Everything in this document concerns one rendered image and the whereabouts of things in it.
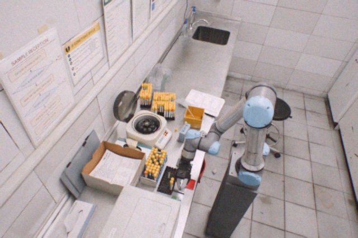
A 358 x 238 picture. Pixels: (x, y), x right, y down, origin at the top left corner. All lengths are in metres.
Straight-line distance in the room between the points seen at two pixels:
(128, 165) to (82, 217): 0.37
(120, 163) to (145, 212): 0.50
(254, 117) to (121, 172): 0.85
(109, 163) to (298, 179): 2.07
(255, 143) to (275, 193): 1.62
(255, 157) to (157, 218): 0.53
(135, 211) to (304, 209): 1.97
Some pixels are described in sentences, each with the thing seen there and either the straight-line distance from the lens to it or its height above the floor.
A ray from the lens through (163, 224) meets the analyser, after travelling 1.09.
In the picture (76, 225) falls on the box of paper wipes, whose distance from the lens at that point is 1.42.
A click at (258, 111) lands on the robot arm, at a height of 1.56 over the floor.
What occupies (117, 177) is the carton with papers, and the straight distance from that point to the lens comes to 1.47.
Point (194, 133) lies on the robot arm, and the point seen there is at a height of 1.23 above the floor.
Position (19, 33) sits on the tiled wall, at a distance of 1.00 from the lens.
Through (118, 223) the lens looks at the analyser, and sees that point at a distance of 1.10.
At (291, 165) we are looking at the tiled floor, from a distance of 3.00.
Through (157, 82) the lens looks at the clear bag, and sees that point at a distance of 1.99.
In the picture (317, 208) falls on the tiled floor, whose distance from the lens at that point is 2.84.
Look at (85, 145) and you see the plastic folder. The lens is 1.48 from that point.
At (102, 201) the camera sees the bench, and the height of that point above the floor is 0.88.
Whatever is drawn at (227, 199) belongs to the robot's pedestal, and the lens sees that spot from 1.72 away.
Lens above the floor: 2.19
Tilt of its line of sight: 46 degrees down
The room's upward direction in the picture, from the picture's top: 5 degrees clockwise
